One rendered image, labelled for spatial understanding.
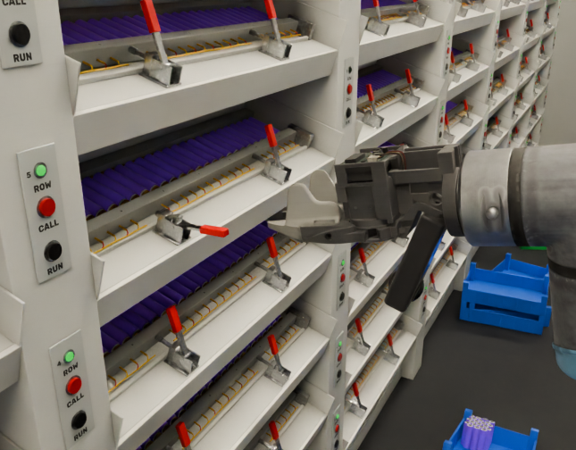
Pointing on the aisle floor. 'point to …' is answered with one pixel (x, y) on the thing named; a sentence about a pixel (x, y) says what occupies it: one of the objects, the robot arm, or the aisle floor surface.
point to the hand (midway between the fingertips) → (288, 224)
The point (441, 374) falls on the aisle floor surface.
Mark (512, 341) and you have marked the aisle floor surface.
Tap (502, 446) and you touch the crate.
